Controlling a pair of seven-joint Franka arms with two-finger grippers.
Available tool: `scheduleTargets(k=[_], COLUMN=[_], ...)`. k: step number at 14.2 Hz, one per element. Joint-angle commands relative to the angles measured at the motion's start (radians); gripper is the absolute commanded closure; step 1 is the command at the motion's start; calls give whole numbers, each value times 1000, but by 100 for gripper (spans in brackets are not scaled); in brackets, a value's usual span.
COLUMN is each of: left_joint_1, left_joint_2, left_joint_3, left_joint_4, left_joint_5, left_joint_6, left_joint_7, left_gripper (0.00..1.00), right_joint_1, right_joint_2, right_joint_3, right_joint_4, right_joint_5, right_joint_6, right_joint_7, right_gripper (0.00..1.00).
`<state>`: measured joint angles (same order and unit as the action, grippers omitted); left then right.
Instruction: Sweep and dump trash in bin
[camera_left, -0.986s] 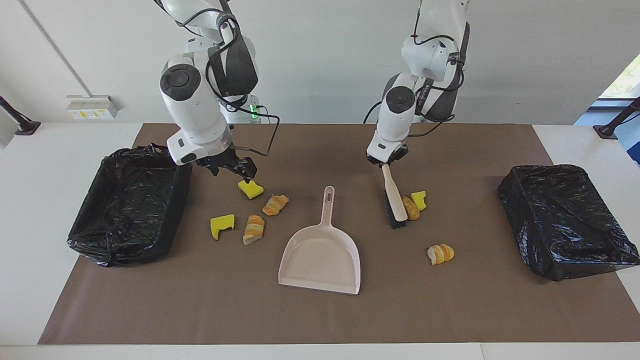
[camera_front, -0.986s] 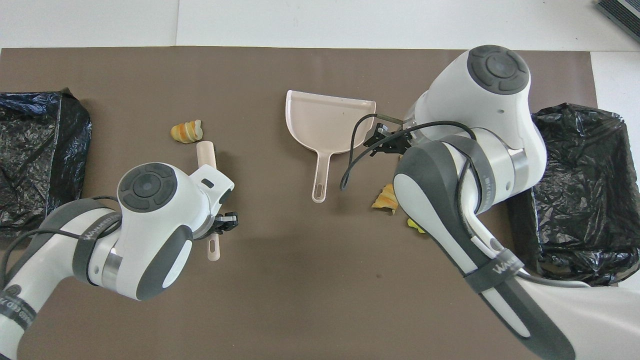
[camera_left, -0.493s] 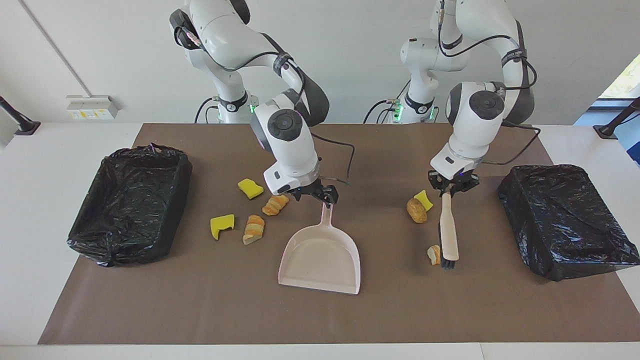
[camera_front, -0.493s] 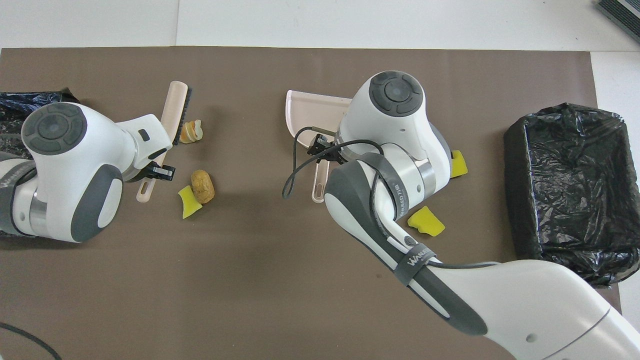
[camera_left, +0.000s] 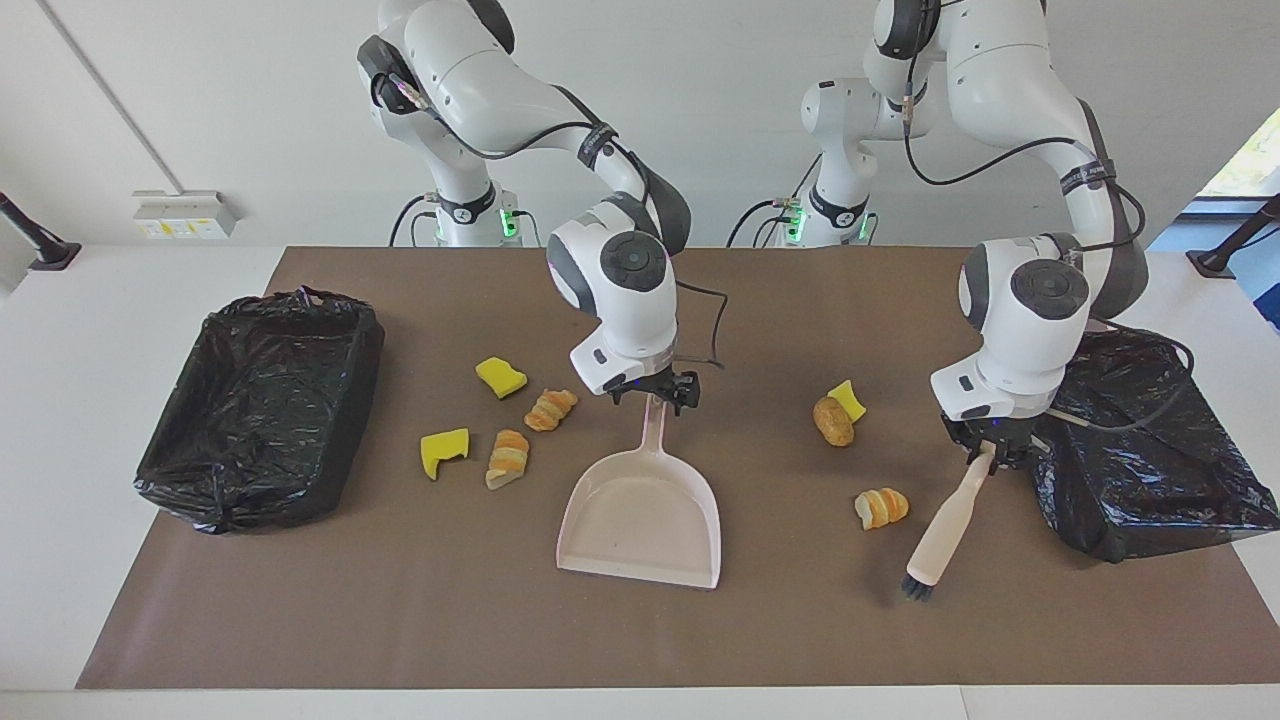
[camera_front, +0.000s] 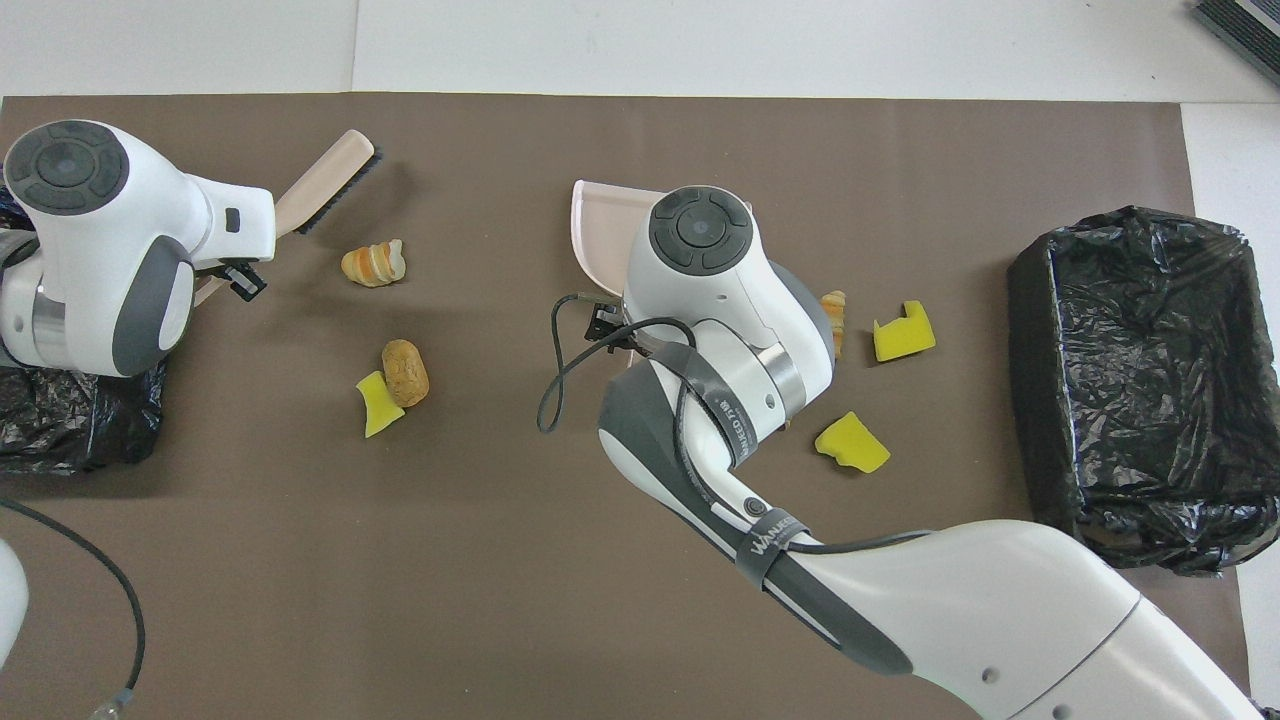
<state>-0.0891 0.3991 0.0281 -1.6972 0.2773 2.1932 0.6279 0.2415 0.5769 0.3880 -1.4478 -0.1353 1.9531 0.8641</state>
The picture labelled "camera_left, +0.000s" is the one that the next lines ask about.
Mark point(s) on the black stand foot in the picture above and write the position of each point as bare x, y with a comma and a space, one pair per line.
45, 252
1215, 262

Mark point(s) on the small yellow green sponge piece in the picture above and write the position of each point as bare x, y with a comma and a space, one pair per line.
852, 398

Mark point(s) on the pale pink plastic dustpan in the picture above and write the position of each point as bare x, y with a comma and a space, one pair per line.
640, 520

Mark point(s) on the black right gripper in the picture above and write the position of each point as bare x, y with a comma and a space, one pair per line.
655, 382

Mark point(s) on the orange striped croissant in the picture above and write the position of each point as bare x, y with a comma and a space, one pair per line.
551, 409
881, 508
508, 458

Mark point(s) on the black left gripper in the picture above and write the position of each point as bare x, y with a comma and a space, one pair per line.
995, 428

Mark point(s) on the yellow sponge wedge piece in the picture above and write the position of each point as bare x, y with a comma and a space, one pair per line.
501, 377

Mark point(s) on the brown bread roll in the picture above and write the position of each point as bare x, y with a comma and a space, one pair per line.
833, 421

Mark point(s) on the brown table mat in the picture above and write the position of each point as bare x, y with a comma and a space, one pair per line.
640, 620

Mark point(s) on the yellow notched sponge piece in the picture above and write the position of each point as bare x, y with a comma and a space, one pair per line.
444, 452

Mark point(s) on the bright window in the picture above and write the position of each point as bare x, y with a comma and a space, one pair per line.
1250, 165

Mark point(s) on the white wall outlet box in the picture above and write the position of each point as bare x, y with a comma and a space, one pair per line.
185, 215

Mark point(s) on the black bag lined bin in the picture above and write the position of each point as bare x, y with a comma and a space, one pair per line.
260, 420
1150, 480

